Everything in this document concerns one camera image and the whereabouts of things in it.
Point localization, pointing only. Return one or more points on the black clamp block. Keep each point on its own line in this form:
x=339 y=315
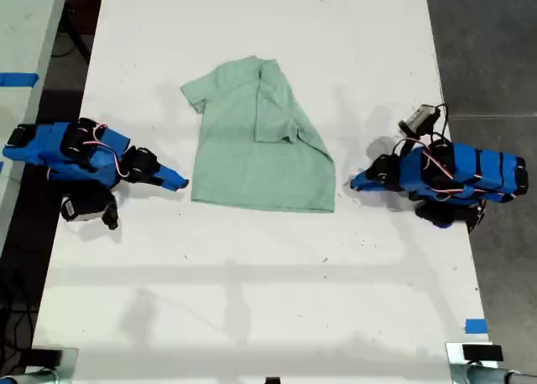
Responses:
x=46 y=357
x=482 y=352

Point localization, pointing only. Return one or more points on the grey metal pipe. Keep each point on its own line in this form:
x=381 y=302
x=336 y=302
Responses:
x=25 y=378
x=486 y=375

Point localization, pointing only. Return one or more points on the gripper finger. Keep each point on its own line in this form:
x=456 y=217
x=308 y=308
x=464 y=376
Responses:
x=365 y=185
x=164 y=185
x=172 y=175
x=363 y=177

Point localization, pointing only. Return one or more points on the black camera box white label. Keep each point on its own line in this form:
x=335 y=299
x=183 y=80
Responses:
x=84 y=208

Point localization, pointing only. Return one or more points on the silver camera box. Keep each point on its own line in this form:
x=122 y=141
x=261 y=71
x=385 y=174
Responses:
x=419 y=116

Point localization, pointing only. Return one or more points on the black camera stalk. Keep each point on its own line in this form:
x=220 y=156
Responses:
x=403 y=147

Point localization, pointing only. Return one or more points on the long blue tape strip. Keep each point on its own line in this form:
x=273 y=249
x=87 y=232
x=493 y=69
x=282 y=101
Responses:
x=19 y=79

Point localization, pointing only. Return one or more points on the short blue tape piece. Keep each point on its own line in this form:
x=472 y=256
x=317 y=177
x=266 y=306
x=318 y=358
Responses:
x=476 y=326

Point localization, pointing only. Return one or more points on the white side table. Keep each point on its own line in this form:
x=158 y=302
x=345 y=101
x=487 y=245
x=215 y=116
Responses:
x=21 y=32

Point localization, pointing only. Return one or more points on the metal bracket plate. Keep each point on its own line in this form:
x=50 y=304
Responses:
x=455 y=352
x=69 y=359

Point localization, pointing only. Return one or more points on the pale green T-shirt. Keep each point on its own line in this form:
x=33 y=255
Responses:
x=251 y=170

